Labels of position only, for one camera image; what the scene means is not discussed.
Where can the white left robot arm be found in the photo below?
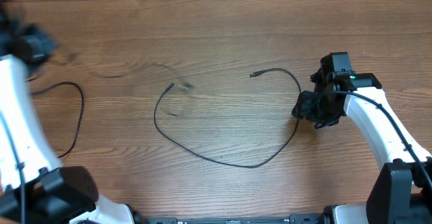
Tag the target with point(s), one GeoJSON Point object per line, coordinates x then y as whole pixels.
{"type": "Point", "coordinates": [37, 187]}

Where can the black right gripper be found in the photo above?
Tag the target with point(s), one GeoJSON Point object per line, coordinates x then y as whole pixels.
{"type": "Point", "coordinates": [307, 106]}

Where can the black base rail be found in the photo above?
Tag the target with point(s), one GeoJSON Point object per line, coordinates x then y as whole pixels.
{"type": "Point", "coordinates": [310, 218]}

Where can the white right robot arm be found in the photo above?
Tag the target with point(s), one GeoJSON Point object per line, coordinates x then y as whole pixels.
{"type": "Point", "coordinates": [402, 191]}

